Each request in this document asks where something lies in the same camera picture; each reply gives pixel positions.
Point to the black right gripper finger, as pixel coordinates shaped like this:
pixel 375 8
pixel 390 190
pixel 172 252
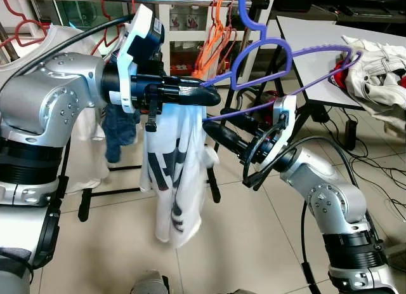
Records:
pixel 250 119
pixel 225 140

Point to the purple plastic hanger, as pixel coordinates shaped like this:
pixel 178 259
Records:
pixel 246 8

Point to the grey folding table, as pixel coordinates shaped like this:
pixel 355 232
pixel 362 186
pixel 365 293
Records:
pixel 317 33

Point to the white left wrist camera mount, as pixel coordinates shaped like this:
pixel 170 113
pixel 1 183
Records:
pixel 125 84

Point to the white shirt black stripes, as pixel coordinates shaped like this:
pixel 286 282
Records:
pixel 177 180

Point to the small red garment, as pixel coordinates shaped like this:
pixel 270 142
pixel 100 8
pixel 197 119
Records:
pixel 339 78

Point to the orange plastic hanger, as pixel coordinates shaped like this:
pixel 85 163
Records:
pixel 212 53

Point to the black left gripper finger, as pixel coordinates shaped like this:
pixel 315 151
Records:
pixel 193 86
pixel 193 99

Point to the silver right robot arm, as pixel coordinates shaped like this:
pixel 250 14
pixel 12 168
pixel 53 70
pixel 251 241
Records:
pixel 323 205

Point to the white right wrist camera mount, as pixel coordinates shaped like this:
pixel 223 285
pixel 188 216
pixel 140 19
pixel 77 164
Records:
pixel 287 116

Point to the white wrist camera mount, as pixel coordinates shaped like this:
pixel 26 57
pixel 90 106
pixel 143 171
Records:
pixel 287 116
pixel 125 84

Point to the grey left robot foot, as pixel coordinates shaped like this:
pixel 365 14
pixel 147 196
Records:
pixel 149 282

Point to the red plastic hanger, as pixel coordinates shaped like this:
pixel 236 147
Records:
pixel 22 21

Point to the blue denim jeans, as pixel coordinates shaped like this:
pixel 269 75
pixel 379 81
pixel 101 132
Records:
pixel 120 135

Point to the white grey crumpled garment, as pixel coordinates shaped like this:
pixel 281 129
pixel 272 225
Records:
pixel 380 78

